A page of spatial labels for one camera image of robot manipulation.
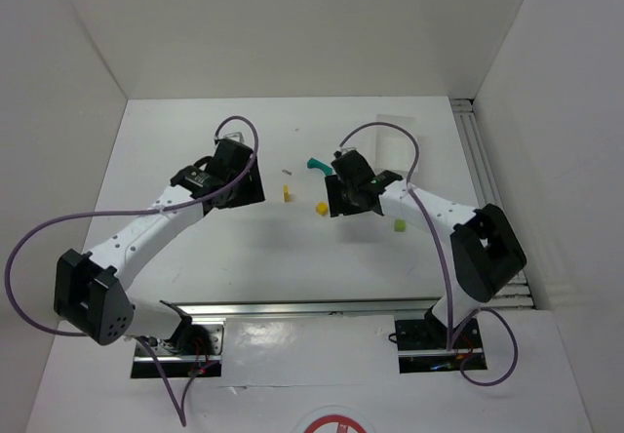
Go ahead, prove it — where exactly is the aluminium front rail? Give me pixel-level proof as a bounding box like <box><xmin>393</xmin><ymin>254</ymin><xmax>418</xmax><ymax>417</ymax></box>
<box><xmin>175</xmin><ymin>298</ymin><xmax>436</xmax><ymax>318</ymax></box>

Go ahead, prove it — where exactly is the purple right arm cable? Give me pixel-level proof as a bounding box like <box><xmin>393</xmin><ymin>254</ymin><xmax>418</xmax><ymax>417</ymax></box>
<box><xmin>337</xmin><ymin>121</ymin><xmax>519</xmax><ymax>386</ymax></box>

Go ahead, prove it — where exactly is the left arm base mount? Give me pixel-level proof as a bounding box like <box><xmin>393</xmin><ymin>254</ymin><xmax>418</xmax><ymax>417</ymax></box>
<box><xmin>131</xmin><ymin>318</ymin><xmax>225</xmax><ymax>379</ymax></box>

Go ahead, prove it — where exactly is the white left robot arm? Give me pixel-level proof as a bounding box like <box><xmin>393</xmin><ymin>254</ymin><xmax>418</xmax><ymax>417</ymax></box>
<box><xmin>54</xmin><ymin>138</ymin><xmax>264</xmax><ymax>353</ymax></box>

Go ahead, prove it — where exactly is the green cube block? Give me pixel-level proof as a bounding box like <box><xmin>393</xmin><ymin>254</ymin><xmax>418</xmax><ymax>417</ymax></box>
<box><xmin>394</xmin><ymin>219</ymin><xmax>407</xmax><ymax>232</ymax></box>

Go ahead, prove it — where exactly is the white perforated plastic basket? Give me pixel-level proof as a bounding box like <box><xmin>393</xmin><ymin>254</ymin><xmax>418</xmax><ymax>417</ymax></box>
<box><xmin>372</xmin><ymin>114</ymin><xmax>419</xmax><ymax>177</ymax></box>

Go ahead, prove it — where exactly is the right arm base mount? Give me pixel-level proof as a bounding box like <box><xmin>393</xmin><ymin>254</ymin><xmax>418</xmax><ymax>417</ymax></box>
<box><xmin>388</xmin><ymin>318</ymin><xmax>488</xmax><ymax>374</ymax></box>

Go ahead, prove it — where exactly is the yellow cube block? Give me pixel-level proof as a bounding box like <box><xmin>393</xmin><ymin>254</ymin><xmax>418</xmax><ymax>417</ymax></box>
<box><xmin>316</xmin><ymin>202</ymin><xmax>328</xmax><ymax>216</ymax></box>

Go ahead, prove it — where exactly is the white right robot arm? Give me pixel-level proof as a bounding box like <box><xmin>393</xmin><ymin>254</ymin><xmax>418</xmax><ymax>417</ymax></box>
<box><xmin>325</xmin><ymin>149</ymin><xmax>527</xmax><ymax>349</ymax></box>

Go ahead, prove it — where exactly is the round red white sticker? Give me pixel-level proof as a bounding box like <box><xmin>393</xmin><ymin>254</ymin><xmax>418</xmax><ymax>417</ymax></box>
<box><xmin>292</xmin><ymin>405</ymin><xmax>376</xmax><ymax>433</ymax></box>

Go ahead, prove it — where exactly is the teal arch block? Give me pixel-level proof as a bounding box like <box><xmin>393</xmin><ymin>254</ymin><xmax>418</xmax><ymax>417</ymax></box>
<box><xmin>306</xmin><ymin>158</ymin><xmax>333</xmax><ymax>176</ymax></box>

